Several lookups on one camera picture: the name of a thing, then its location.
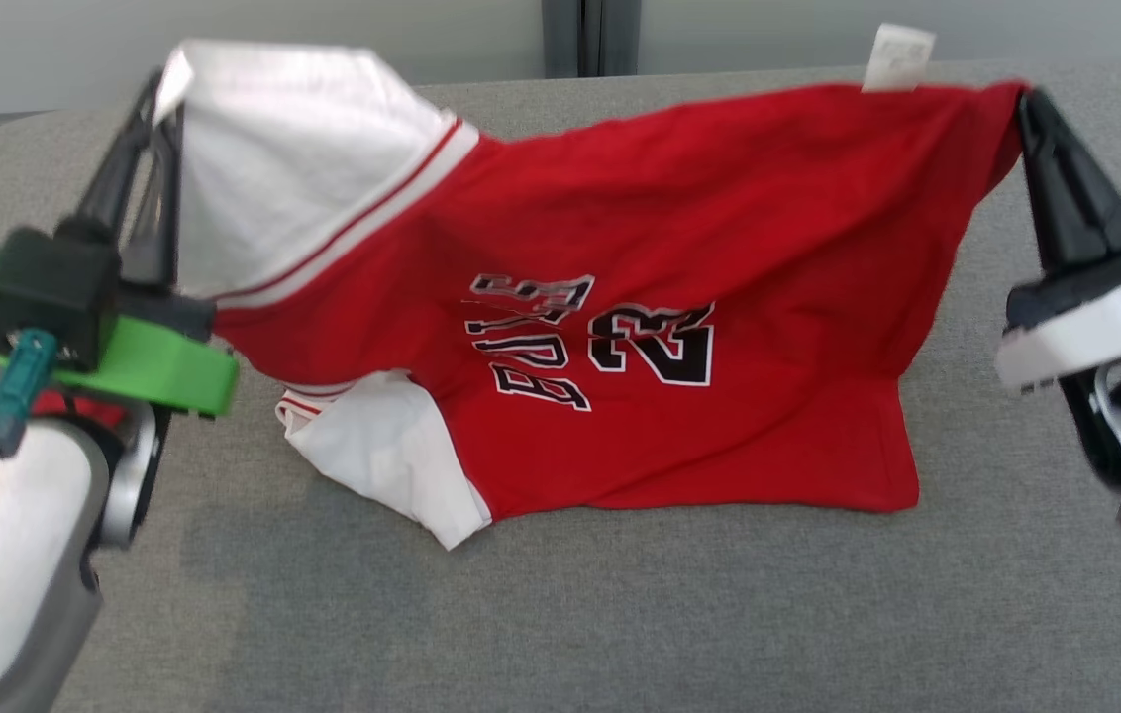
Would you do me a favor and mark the grey partition post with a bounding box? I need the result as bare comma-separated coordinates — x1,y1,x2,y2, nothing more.
541,0,643,80

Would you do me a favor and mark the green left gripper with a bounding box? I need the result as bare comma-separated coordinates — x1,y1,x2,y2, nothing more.
53,69,241,419

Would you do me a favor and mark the red jersey number 23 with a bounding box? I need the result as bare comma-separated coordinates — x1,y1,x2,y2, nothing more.
153,24,1032,552

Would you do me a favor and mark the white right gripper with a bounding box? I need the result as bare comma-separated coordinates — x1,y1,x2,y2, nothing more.
994,87,1121,393

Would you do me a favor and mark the teal left camera connector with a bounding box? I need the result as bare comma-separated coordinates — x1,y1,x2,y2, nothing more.
0,330,58,458

